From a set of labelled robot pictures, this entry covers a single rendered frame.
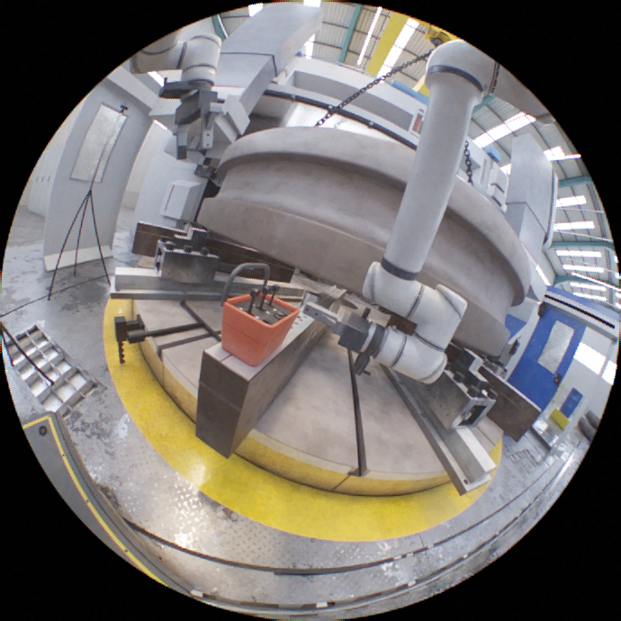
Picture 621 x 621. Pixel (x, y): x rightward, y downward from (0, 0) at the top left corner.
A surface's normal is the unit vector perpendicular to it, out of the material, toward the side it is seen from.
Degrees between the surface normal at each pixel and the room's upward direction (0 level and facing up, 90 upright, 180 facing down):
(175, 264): 90
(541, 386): 90
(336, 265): 90
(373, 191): 90
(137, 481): 0
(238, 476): 0
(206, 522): 0
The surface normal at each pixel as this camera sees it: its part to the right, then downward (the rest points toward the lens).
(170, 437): 0.36, -0.89
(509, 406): -0.82, -0.17
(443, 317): -0.40, 0.12
